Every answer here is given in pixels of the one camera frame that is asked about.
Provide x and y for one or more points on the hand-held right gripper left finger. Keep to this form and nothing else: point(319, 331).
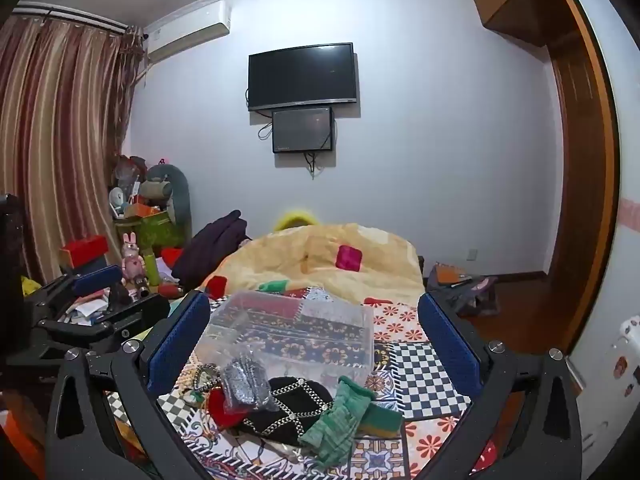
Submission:
point(175, 342)

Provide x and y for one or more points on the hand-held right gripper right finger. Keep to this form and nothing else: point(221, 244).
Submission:
point(447, 345)

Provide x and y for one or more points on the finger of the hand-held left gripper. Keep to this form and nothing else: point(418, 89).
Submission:
point(97, 278)
point(145, 310)

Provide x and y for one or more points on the red box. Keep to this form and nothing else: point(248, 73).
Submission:
point(85, 251)

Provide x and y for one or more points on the pink bunny toy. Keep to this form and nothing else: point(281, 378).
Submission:
point(132, 260)

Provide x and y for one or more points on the green bottle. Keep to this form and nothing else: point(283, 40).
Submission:
point(151, 267)

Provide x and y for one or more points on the beaded hair band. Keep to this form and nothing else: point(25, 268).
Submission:
point(201, 382)

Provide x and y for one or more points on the patchwork patterned bedsheet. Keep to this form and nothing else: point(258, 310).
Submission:
point(420, 385)

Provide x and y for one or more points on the pile of books and clothes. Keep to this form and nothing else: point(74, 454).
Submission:
point(460, 287)

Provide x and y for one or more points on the red cushion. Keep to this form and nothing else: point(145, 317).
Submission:
point(172, 256)

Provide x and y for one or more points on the green box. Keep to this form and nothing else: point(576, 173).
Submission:
point(155, 230)

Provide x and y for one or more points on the grey glittery cloth in bag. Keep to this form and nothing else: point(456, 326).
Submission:
point(245, 382)

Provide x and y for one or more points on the small white fan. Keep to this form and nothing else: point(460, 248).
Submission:
point(117, 200)

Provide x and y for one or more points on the red fluffy cloth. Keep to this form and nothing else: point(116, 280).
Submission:
point(225, 410)

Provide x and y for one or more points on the dark purple clothing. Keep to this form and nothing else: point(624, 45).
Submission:
point(210, 255)

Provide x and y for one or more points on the clear plastic storage box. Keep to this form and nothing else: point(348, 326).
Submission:
point(300, 330)

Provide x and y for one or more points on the green knit glove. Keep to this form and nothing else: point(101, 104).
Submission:
point(335, 425)

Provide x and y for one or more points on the striped brown curtain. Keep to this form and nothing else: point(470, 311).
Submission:
point(60, 135)

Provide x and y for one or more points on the yellow fleece blanket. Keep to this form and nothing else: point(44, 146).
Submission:
point(310, 255)

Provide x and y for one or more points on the orange box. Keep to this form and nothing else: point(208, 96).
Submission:
point(20, 435)

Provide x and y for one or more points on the yellow plush item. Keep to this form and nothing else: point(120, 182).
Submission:
point(295, 220)

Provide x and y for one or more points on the white door with stickers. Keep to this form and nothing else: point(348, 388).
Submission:
point(622, 260)

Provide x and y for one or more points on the brown wooden wardrobe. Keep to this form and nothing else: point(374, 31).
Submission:
point(575, 160)

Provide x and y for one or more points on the white air conditioner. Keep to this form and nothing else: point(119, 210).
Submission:
point(187, 32)

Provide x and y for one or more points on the wall power outlet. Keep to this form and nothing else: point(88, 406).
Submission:
point(471, 254)

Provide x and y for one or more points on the small black wall monitor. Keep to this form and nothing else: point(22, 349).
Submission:
point(302, 129)

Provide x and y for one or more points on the curtain rail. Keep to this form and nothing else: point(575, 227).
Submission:
point(75, 17)

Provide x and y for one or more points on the black wall television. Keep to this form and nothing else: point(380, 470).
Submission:
point(302, 75)

